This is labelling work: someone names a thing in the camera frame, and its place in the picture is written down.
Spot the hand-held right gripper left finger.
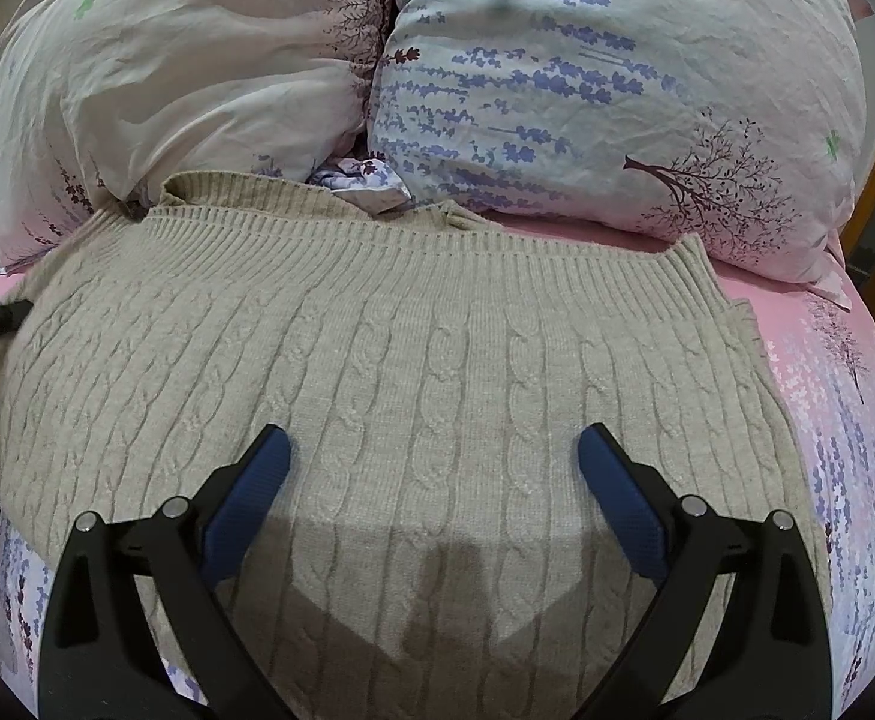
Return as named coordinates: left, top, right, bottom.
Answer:
left=36, top=424, right=293, bottom=720

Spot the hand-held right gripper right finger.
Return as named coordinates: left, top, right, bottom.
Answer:
left=576, top=422, right=835, bottom=720

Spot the beige cable-knit sweater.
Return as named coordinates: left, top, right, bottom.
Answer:
left=0, top=171, right=835, bottom=720

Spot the pink floral bed sheet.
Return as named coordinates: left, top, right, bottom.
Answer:
left=0, top=150, right=875, bottom=720

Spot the pink floral pillow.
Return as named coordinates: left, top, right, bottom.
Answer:
left=0, top=0, right=398, bottom=275

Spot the tree print floral pillow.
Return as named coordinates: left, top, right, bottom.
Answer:
left=366, top=0, right=875, bottom=295

